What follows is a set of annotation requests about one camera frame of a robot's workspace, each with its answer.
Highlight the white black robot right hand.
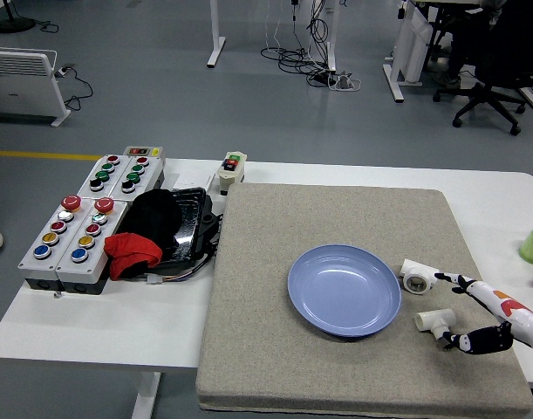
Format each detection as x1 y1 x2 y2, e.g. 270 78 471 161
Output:
434 272 533 364

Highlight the white pipe tee metal end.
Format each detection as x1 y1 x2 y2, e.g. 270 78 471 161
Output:
413 307 457 340

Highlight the white pipe tee threaded opening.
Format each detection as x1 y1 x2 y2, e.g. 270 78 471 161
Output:
399 258 438 295

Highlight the blue round plate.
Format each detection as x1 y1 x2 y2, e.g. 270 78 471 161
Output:
287 244 402 340

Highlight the black office chair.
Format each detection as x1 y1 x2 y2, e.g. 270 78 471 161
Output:
432 17 533 136

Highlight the grey-brown mat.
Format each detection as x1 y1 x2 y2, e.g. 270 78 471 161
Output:
195 182 533 414

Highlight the white desk with panel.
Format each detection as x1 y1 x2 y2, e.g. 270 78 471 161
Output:
382 0 450 104

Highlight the person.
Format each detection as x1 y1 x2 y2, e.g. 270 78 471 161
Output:
434 0 533 91

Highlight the black plastic tray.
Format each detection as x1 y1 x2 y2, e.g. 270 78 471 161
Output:
117 187 226 280

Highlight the white paper card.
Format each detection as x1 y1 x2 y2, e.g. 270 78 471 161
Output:
177 171 217 192

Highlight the black cloth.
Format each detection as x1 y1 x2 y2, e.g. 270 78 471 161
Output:
117 189 183 254

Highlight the white table leg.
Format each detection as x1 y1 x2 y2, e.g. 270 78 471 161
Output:
130 372 162 419

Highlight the red cloth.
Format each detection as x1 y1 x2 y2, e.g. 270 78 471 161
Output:
103 232 163 281

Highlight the four-button control box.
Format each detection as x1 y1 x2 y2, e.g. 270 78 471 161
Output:
108 155 167 202
76 153 132 197

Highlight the five-button control box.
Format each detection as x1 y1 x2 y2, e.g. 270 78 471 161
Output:
17 196 95 292
55 196 130 294

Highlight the white electric heater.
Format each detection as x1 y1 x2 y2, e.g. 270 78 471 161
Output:
0 46 72 127

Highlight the black round stand base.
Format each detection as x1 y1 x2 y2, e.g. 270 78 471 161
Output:
0 0 36 34

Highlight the cream start-stop switch box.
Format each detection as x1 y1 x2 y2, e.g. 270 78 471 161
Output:
216 151 249 196

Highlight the black floor cable bundle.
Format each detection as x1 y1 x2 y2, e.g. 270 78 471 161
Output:
260 0 337 86

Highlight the wire bundle white connector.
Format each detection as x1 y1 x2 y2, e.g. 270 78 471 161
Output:
146 257 215 285

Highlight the white desk frame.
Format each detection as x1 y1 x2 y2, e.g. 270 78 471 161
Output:
207 0 339 73

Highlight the small grey switch box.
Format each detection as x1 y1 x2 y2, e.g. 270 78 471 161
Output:
123 146 165 159

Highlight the black heater power cable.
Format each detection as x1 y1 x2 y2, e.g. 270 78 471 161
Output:
54 64 94 113

